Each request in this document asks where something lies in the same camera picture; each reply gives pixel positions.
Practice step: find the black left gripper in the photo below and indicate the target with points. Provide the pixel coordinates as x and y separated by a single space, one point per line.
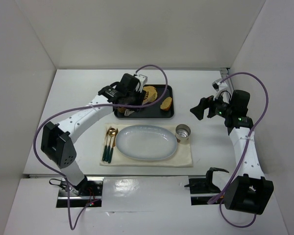
136 102

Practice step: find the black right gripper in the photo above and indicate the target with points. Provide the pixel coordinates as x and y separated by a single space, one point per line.
210 107

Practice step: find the metal tongs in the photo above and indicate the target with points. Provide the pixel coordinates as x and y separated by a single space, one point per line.
128 112

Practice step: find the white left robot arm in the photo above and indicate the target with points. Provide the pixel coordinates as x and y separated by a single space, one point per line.
58 139

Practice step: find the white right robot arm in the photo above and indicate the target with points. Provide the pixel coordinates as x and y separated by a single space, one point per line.
247 190

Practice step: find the large bread slice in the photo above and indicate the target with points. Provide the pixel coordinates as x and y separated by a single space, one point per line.
151 94

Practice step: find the small bread slice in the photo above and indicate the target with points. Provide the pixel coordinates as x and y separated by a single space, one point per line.
166 104

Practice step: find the brown chocolate croissant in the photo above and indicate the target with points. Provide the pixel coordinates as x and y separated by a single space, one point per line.
121 110

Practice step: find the black baking tray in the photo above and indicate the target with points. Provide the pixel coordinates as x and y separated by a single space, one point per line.
152 111

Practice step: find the steel cup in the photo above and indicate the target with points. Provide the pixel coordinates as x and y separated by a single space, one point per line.
182 133

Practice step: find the oval light blue plate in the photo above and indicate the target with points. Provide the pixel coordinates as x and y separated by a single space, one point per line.
146 142

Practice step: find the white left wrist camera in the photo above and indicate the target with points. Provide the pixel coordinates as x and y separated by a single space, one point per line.
142 81

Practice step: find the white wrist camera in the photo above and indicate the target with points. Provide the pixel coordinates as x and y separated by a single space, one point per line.
220 87
142 81

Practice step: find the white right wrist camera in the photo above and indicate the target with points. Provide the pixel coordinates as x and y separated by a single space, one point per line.
220 87

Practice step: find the gold spoon green handle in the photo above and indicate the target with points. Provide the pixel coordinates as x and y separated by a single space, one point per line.
106 146

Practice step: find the gold knife green handle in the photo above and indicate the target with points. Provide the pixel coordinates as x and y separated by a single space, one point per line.
113 147

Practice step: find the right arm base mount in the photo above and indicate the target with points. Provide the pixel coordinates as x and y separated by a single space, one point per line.
203 188

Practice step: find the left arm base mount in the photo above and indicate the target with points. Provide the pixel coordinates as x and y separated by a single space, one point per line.
79 198

